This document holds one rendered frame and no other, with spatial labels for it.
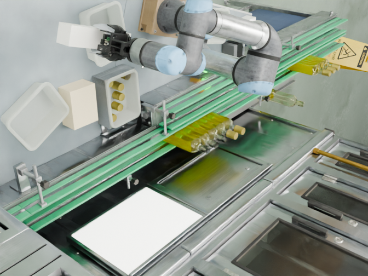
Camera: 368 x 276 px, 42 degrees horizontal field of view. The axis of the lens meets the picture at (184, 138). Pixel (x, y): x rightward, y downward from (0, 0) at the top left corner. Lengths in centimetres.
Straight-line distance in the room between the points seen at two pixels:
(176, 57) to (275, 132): 137
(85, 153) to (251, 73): 77
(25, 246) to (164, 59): 61
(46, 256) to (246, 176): 110
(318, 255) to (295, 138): 83
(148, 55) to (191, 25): 15
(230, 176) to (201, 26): 94
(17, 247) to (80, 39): 61
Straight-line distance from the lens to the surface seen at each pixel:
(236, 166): 222
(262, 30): 162
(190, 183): 211
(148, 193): 206
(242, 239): 189
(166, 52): 128
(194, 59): 138
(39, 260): 131
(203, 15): 137
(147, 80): 226
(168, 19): 207
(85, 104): 194
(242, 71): 170
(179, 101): 222
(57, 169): 195
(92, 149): 204
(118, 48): 141
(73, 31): 147
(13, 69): 181
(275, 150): 242
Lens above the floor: 226
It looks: 36 degrees down
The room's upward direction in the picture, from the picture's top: 112 degrees clockwise
